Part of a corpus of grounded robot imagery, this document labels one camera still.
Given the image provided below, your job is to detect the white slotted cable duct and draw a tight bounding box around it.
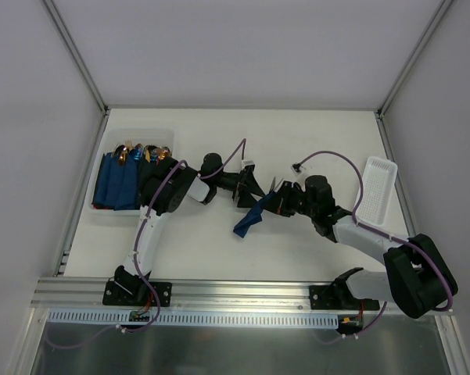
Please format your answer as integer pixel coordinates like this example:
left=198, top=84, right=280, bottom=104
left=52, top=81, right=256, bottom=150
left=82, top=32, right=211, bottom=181
left=47, top=309, right=339, bottom=330

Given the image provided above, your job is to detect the dark blue rolled napkin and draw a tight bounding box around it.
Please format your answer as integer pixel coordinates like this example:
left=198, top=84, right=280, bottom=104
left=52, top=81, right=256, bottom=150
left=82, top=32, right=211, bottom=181
left=92, top=152, right=139, bottom=211

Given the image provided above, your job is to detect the aluminium rail frame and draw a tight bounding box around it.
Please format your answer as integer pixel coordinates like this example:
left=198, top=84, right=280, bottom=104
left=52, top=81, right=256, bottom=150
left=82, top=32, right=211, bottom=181
left=30, top=277, right=378, bottom=314

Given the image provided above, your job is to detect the blue paper napkin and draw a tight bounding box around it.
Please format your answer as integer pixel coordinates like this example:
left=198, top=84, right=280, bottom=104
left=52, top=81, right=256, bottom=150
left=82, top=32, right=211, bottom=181
left=232, top=191, right=276, bottom=238

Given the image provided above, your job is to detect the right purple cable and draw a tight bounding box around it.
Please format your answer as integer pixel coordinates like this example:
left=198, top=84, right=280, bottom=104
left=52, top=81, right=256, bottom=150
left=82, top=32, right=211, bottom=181
left=296, top=151, right=454, bottom=345

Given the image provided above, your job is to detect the large white plastic basket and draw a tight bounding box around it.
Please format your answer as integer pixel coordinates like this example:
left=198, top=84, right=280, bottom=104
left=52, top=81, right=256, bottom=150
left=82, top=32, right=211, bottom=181
left=84, top=127, right=176, bottom=217

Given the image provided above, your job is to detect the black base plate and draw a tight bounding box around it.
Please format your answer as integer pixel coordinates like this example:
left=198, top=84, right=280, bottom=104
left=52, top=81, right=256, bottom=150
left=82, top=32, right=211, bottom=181
left=102, top=280, right=172, bottom=308
left=308, top=284, right=380, bottom=311

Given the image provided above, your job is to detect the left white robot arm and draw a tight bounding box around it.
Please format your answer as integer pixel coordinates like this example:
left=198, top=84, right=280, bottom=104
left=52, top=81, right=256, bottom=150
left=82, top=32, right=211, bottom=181
left=102, top=152, right=264, bottom=305

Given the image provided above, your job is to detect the small white plastic tray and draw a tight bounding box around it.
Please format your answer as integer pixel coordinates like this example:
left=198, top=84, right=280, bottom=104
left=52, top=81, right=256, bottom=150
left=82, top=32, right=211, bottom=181
left=356, top=155, right=398, bottom=227

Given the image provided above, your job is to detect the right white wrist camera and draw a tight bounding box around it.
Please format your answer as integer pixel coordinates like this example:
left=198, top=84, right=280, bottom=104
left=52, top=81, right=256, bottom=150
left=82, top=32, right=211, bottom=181
left=291, top=163, right=309, bottom=184

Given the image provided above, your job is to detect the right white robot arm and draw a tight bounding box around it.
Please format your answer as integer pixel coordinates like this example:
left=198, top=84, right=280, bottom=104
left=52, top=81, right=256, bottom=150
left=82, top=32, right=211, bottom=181
left=263, top=176, right=458, bottom=319

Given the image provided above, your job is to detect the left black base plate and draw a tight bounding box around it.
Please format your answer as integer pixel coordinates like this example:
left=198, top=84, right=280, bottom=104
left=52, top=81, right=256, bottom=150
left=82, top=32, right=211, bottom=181
left=102, top=280, right=172, bottom=308

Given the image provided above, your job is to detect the blue iridescent fork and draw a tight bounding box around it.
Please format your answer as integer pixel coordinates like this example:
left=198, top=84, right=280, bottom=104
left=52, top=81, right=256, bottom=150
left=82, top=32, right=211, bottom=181
left=130, top=144, right=144, bottom=163

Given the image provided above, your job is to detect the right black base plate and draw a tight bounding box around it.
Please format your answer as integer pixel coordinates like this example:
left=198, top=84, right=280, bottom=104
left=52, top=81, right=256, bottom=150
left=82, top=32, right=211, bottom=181
left=308, top=284, right=380, bottom=311

